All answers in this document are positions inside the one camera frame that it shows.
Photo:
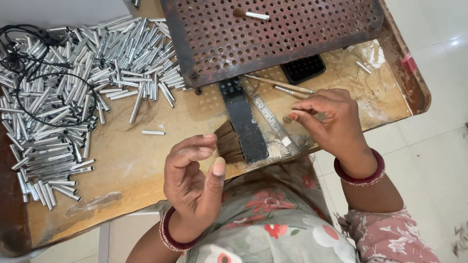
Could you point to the person's right hand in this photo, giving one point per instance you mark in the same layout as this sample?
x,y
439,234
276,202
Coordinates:
x,y
338,128

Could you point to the person's left hand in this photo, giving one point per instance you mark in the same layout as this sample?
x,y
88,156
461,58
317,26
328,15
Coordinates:
x,y
182,190

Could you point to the dark red bangle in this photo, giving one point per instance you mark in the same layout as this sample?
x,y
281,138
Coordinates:
x,y
373,173
166,233

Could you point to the small round brown tuft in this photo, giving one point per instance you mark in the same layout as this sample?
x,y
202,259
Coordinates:
x,y
287,119

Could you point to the single silver ferrule tube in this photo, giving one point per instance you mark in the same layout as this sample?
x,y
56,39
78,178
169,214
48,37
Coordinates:
x,y
136,3
153,132
363,67

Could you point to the bundle of brown bristles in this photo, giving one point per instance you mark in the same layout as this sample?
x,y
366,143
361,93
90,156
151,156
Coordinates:
x,y
228,142

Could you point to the black perforated plastic block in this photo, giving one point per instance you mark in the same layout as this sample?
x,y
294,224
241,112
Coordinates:
x,y
303,68

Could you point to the steel ruler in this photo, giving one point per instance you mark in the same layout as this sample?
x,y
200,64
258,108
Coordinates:
x,y
268,117

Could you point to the black metal bar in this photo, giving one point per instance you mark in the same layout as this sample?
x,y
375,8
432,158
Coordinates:
x,y
243,124

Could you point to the red tape piece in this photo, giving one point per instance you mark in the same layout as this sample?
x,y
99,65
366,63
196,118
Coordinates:
x,y
409,62

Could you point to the floral patterned garment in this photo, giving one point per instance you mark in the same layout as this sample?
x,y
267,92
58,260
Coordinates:
x,y
278,219

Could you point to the rusty perforated metal tray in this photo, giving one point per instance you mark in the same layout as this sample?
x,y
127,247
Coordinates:
x,y
263,40

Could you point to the small brush with silver ferrule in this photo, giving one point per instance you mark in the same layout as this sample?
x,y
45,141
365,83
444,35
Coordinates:
x,y
254,15

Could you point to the pile of silver metal tubes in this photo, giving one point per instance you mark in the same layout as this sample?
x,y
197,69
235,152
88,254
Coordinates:
x,y
55,109

